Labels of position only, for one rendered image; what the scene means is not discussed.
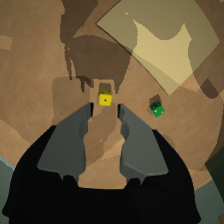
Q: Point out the green die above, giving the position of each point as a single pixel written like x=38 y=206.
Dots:
x=157 y=108

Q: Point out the yellow die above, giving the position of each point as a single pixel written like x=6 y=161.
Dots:
x=105 y=97

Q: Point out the translucent tan mat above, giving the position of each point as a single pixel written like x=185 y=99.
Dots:
x=170 y=38

